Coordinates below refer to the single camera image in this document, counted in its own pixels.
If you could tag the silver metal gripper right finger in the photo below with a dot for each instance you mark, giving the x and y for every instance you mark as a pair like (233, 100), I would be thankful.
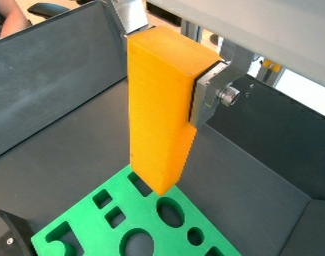
(213, 89)

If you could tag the black plastic bracket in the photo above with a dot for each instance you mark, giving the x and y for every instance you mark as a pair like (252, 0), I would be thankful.
(15, 241)

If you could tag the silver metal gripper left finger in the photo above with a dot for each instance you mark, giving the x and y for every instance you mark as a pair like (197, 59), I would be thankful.
(130, 14)

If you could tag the orange rectangular block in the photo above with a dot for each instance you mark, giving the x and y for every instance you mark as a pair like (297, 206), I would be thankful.
(165, 62)

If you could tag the green shape sorter board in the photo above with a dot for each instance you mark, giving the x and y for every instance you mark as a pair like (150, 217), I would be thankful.
(124, 211)

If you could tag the black chair armrest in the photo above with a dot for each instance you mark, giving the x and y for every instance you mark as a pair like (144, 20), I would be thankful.
(46, 10)

